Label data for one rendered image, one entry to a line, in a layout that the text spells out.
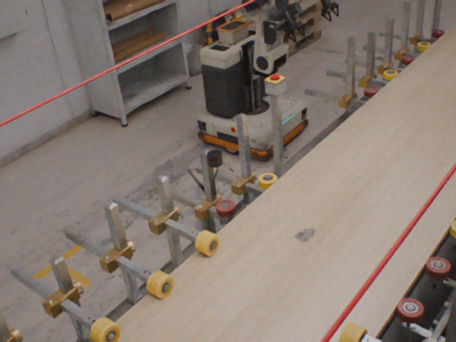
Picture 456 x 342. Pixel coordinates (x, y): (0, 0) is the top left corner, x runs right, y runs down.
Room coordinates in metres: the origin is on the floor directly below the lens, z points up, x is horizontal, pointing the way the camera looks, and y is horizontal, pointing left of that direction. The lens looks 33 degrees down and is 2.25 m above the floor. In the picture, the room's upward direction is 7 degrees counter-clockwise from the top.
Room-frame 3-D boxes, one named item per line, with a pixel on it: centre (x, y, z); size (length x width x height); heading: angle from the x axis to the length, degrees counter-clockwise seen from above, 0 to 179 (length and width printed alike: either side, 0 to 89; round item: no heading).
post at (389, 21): (3.23, -1.11, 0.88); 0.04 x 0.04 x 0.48; 48
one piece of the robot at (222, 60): (3.98, -0.22, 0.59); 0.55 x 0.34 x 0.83; 138
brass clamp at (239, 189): (2.09, -0.09, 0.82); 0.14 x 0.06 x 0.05; 138
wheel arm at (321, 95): (2.86, -0.71, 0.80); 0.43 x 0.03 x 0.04; 48
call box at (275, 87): (2.30, -0.28, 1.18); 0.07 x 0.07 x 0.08; 48
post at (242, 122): (2.11, -0.11, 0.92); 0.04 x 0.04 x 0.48; 48
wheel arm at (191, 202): (1.95, 0.15, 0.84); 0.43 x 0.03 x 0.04; 48
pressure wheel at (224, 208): (1.82, 0.00, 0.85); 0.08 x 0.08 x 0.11
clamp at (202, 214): (1.90, 0.07, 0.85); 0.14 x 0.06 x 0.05; 138
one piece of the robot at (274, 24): (3.72, -0.50, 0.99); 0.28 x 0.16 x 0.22; 138
